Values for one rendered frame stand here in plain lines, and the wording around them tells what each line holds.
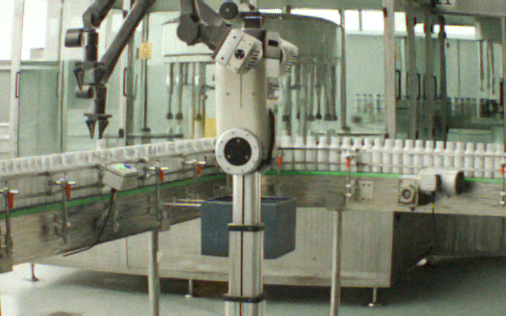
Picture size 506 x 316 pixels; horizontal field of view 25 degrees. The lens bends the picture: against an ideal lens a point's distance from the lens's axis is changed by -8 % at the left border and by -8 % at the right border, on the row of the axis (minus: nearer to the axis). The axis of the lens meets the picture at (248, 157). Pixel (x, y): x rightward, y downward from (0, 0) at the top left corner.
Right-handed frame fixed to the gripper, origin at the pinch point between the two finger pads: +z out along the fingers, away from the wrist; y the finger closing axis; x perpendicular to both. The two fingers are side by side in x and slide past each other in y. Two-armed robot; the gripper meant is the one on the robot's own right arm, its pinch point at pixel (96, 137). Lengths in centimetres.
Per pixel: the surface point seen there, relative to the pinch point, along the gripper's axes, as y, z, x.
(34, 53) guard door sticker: 209, -31, -341
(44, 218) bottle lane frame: -10, 24, 65
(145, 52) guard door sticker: 119, -34, -341
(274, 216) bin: -62, 27, -38
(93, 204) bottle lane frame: -10.0, 23.0, 21.7
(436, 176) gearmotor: -113, 13, -134
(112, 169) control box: -19.0, 8.9, 26.0
